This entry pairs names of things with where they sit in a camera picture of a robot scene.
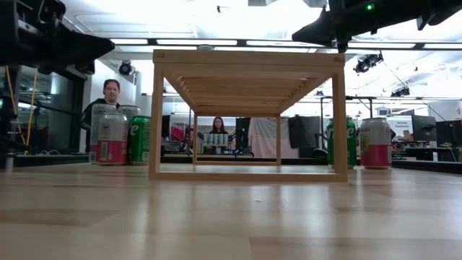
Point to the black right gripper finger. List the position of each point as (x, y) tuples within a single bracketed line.
[(317, 34)]

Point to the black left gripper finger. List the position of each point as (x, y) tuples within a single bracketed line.
[(79, 47)]

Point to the tall white Celsius can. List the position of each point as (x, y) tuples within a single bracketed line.
[(103, 109)]

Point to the Celsius Tropical Vibe can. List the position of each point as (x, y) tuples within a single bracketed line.
[(128, 110)]

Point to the pink Spindrift can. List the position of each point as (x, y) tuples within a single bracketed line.
[(375, 141), (112, 137)]

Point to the green Sprite can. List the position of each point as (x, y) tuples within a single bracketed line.
[(352, 141), (139, 139)]

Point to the Celsius Peach Vibe can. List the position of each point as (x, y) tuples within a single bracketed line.
[(205, 48)]

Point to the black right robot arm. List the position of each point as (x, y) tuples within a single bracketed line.
[(404, 14)]

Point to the wooden slatted shelf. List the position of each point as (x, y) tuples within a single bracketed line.
[(245, 57)]

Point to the black ceiling spotlight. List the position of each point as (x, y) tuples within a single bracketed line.
[(125, 68), (400, 92), (366, 62)]

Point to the person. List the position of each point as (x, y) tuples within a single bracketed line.
[(111, 93), (218, 125)]

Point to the black fabric drape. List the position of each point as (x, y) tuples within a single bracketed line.
[(305, 133)]

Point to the hanging fabric drape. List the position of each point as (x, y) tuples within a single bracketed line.
[(263, 137)]

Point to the white sign board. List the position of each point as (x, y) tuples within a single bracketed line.
[(401, 126)]

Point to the black panel screen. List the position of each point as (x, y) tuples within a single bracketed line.
[(242, 130)]

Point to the ceiling light rail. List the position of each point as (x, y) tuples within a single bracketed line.
[(180, 42)]

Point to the black aluminium table frame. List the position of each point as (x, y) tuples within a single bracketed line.
[(54, 160)]

